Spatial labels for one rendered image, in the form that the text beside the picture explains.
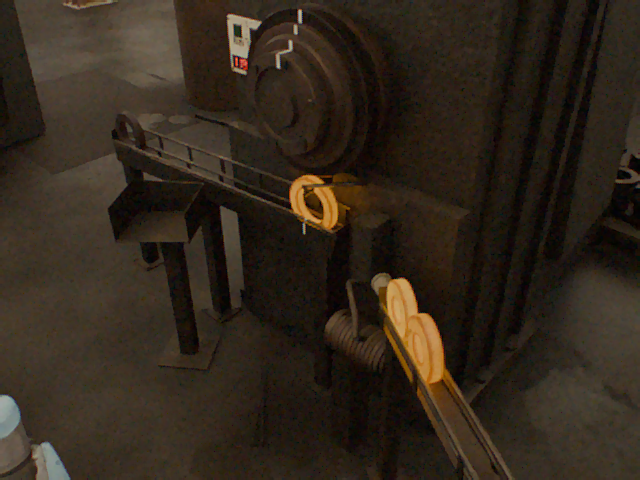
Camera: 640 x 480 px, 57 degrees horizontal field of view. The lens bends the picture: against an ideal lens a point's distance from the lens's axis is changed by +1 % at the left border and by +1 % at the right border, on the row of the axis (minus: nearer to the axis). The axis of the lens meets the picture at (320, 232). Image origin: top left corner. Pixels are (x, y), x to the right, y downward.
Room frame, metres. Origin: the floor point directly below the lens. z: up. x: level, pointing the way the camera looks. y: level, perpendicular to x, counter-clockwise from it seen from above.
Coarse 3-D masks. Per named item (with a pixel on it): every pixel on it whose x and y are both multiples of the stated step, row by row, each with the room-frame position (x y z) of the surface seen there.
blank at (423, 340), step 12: (408, 324) 1.05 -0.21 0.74; (420, 324) 0.98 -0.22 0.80; (432, 324) 0.98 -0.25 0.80; (408, 336) 1.04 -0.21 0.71; (420, 336) 0.97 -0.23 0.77; (432, 336) 0.95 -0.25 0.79; (408, 348) 1.03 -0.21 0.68; (420, 348) 1.01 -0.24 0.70; (432, 348) 0.93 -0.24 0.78; (420, 360) 0.98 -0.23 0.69; (432, 360) 0.91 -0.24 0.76; (432, 372) 0.91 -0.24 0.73
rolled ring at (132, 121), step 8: (128, 112) 2.34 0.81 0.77; (120, 120) 2.34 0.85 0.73; (128, 120) 2.30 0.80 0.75; (136, 120) 2.30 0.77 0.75; (120, 128) 2.37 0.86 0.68; (136, 128) 2.27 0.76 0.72; (120, 136) 2.36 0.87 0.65; (136, 136) 2.27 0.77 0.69; (144, 136) 2.28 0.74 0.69; (128, 144) 2.35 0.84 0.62; (136, 144) 2.28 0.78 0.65; (144, 144) 2.28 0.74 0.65
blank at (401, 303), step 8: (392, 280) 1.18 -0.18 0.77; (400, 280) 1.16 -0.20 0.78; (392, 288) 1.17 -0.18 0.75; (400, 288) 1.13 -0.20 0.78; (408, 288) 1.13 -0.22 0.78; (392, 296) 1.17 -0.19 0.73; (400, 296) 1.11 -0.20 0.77; (408, 296) 1.10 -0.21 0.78; (392, 304) 1.17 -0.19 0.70; (400, 304) 1.11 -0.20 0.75; (408, 304) 1.09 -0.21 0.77; (392, 312) 1.16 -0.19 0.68; (400, 312) 1.10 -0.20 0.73; (408, 312) 1.07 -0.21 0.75; (416, 312) 1.08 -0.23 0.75; (400, 320) 1.13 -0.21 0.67; (400, 328) 1.09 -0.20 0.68
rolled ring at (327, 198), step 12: (300, 180) 1.61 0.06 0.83; (312, 180) 1.58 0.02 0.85; (300, 192) 1.63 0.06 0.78; (324, 192) 1.54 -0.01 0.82; (300, 204) 1.63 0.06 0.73; (324, 204) 1.54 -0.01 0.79; (336, 204) 1.54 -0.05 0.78; (312, 216) 1.61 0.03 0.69; (324, 216) 1.54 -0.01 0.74; (336, 216) 1.53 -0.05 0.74
